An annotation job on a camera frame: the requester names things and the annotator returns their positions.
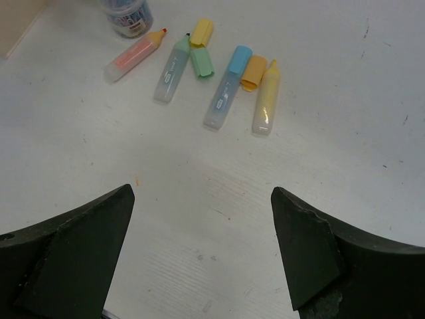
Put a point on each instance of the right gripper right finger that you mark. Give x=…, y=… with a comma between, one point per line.
x=336, y=270

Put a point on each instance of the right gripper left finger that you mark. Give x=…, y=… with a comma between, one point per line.
x=63, y=267

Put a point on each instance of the blue capped highlighter pen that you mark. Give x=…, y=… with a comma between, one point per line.
x=227, y=89

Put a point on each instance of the paperclip jar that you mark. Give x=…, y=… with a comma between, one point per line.
x=128, y=18

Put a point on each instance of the yellow highlighter pen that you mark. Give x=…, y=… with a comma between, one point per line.
x=267, y=99

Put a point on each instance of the green highlighter pen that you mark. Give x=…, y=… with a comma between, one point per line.
x=173, y=71

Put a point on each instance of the orange highlighter cap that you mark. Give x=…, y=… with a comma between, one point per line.
x=253, y=73

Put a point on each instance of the orange highlighter pen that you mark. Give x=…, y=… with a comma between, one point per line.
x=131, y=57

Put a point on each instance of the green highlighter cap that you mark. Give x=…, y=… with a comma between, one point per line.
x=202, y=62

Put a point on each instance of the beige wooden organizer tray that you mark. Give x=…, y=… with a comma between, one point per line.
x=17, y=17

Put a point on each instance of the yellow highlighter cap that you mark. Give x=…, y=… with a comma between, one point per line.
x=202, y=33

